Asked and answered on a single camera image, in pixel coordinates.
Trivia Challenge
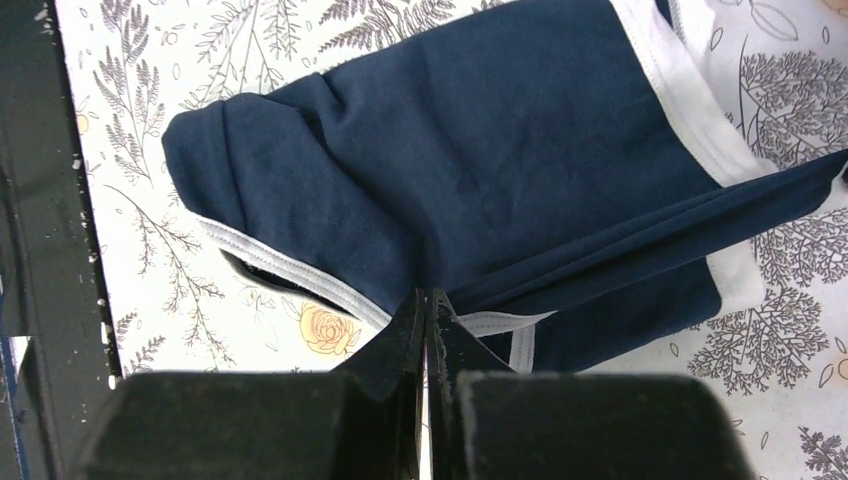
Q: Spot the navy blue white-trimmed underwear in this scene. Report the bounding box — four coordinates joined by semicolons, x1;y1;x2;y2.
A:
162;1;847;372

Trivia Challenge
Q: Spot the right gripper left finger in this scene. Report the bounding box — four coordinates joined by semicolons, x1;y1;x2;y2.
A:
71;289;426;479

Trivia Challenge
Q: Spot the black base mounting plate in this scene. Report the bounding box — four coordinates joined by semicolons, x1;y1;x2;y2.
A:
1;1;116;479

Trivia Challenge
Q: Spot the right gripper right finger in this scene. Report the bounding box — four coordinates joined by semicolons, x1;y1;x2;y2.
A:
425;289;754;480

